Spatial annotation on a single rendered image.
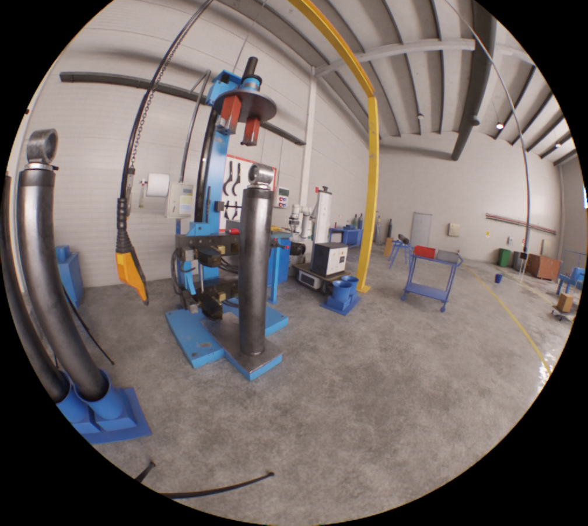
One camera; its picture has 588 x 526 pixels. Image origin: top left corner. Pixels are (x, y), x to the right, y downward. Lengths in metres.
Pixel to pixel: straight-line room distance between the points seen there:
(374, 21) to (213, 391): 7.88
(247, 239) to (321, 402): 1.34
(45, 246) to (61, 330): 0.36
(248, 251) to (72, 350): 1.23
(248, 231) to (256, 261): 0.20
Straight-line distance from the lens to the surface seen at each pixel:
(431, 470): 1.66
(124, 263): 0.76
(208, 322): 2.04
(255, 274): 1.21
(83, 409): 1.63
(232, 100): 1.54
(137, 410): 1.65
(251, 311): 1.34
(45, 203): 0.96
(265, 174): 1.19
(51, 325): 1.07
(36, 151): 1.01
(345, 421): 1.54
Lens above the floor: 1.35
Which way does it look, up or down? 6 degrees down
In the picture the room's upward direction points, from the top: 6 degrees clockwise
